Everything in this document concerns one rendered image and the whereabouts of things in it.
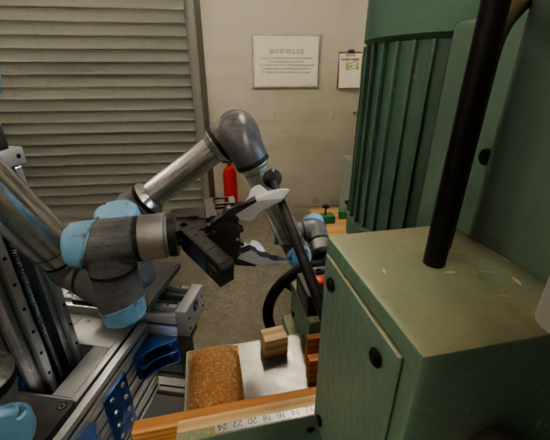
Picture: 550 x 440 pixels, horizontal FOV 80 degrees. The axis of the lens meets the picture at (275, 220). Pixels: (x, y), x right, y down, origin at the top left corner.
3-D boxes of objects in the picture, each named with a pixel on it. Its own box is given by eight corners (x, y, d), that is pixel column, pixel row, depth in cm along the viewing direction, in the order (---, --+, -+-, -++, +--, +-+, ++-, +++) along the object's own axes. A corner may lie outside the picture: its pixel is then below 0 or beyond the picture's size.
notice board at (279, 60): (318, 88, 318) (320, 34, 299) (318, 88, 317) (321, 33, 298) (252, 88, 311) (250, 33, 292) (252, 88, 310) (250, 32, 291)
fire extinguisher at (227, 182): (240, 210, 360) (237, 156, 336) (240, 217, 343) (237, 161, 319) (223, 211, 358) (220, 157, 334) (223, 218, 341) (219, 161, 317)
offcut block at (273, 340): (281, 340, 65) (282, 324, 63) (287, 353, 62) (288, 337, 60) (260, 345, 64) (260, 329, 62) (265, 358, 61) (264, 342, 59)
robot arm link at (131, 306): (120, 292, 65) (106, 244, 61) (158, 312, 60) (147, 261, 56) (81, 316, 59) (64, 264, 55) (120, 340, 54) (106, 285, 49)
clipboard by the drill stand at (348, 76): (358, 87, 322) (362, 50, 309) (360, 88, 317) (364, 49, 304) (336, 88, 320) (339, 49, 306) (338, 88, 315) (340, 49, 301)
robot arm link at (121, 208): (94, 263, 88) (82, 216, 82) (109, 240, 100) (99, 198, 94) (141, 259, 89) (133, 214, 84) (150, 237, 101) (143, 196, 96)
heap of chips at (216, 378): (237, 345, 63) (237, 330, 62) (247, 412, 51) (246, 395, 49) (189, 353, 62) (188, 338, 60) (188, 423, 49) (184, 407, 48)
